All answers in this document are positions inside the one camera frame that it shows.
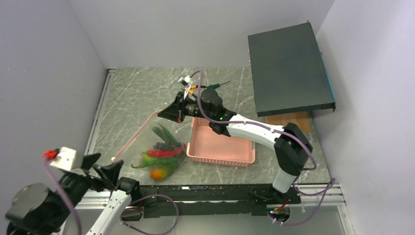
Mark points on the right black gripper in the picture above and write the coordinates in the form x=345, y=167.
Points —
x=176, y=111

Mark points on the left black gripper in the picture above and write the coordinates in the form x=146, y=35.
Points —
x=109, y=173

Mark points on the green cucumber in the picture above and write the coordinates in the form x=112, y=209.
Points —
x=169, y=136

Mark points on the clear zip top bag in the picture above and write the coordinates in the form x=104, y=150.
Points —
x=142, y=141

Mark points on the red chili pepper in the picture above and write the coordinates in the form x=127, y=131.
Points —
x=165, y=153

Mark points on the pink plastic basket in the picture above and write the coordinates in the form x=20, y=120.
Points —
x=208, y=147

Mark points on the green red mango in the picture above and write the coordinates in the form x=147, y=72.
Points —
x=162, y=171

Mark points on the dark grape bunch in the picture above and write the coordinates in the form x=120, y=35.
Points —
x=163, y=146

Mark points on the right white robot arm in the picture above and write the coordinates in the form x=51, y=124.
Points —
x=291, y=147

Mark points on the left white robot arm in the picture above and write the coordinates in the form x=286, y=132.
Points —
x=37, y=210

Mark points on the dark green metal box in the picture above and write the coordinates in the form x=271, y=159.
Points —
x=288, y=72

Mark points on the wooden board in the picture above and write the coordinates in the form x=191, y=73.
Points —
x=301, y=119

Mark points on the orange handled pliers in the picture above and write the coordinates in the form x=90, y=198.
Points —
x=189, y=89

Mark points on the green handled screwdriver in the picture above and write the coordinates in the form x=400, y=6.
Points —
x=217, y=85

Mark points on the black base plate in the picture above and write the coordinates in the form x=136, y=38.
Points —
x=253, y=199

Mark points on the aluminium frame rail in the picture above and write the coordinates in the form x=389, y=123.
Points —
x=310, y=195

